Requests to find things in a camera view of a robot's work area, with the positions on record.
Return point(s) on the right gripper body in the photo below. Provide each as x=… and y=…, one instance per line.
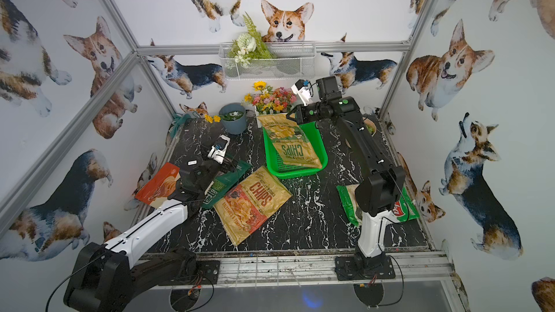
x=301, y=113

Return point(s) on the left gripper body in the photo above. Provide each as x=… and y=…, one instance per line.
x=215, y=163

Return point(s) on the red cream cassava chips bag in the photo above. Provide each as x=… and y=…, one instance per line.
x=160, y=186

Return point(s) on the yellow chips bag red label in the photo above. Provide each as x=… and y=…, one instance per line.
x=246, y=207

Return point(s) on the yellow chips bag green label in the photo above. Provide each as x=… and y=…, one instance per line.
x=290, y=141

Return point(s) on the green white Cimba cassava bag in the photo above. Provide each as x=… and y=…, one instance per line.
x=404, y=209

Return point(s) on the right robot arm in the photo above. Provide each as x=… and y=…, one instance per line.
x=382, y=181

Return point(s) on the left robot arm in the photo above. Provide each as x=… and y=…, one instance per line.
x=108, y=276

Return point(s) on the dark green Real chips bag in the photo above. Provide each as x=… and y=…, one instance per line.
x=224, y=181

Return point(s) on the beige pot with green plant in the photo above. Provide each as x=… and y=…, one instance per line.
x=370, y=125

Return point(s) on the grey blue plant pot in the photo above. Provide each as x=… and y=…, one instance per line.
x=234, y=118

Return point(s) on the yellow flowers with teal ribbon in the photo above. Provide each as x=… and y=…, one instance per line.
x=182, y=120

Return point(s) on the flowers in white fence box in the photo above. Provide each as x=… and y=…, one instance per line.
x=269, y=100

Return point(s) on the white flower green fern bouquet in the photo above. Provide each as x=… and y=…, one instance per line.
x=249, y=46

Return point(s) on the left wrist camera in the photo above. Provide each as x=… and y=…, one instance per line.
x=218, y=149

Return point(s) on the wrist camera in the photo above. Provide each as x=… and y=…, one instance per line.
x=218, y=149
x=302, y=89

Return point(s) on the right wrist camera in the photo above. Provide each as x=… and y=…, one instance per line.
x=302, y=89

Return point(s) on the white wire wall basket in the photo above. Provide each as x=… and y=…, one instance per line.
x=290, y=61

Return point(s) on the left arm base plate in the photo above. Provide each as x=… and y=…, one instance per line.
x=194, y=272

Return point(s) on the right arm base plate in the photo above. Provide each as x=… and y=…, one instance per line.
x=358, y=267

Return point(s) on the aluminium front rail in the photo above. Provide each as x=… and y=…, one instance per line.
x=282, y=271

